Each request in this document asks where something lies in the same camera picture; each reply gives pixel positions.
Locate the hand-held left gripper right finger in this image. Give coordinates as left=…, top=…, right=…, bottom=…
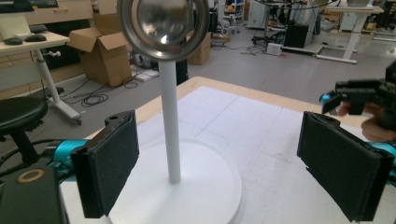
left=296, top=110, right=396, bottom=223

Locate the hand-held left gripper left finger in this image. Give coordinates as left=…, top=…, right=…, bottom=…
left=70, top=109, right=140, bottom=219

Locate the white hook stand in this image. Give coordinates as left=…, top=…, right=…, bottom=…
left=105, top=59, right=244, bottom=224

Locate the white standing desk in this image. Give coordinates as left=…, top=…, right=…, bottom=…
left=317, top=4, right=386, bottom=65

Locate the black equipment box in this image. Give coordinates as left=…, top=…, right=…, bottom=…
left=283, top=22, right=309, bottom=49

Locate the small white box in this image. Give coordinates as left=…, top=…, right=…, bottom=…
left=266, top=42, right=283, bottom=57

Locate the white flat board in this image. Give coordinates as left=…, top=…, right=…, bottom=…
left=133, top=69, right=161, bottom=83

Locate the black office chair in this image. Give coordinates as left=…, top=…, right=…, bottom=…
left=0, top=96, right=50, bottom=168

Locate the open cardboard box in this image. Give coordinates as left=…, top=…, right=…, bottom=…
left=67, top=13, right=134, bottom=89

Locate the grey rounded appliance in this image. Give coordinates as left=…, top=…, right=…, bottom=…
left=134, top=52, right=157, bottom=71

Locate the black computer mouse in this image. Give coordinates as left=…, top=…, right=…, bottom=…
left=2, top=36, right=24, bottom=47
left=24, top=34, right=48, bottom=43

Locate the coiled black cable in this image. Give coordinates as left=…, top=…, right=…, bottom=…
left=80, top=92, right=109, bottom=108

